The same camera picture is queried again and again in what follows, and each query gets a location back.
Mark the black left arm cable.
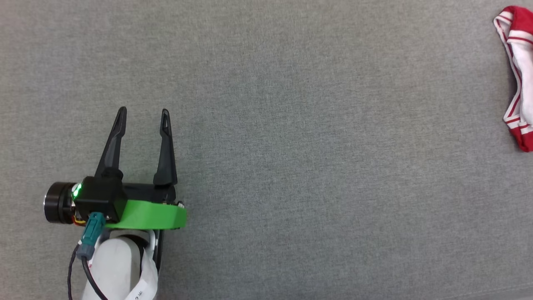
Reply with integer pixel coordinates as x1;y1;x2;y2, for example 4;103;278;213
67;246;110;300

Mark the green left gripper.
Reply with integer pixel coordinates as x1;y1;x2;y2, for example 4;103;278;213
94;106;188;272

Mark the teal left cable connector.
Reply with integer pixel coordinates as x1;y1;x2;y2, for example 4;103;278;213
76;212;106;260

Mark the white label tape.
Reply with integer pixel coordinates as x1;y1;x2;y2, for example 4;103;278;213
125;246;159;300

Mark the red and white basketball jersey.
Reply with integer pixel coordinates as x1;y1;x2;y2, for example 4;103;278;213
493;5;533;153

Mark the black left gripper motor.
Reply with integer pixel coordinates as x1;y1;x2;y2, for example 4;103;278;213
43;182;77;225

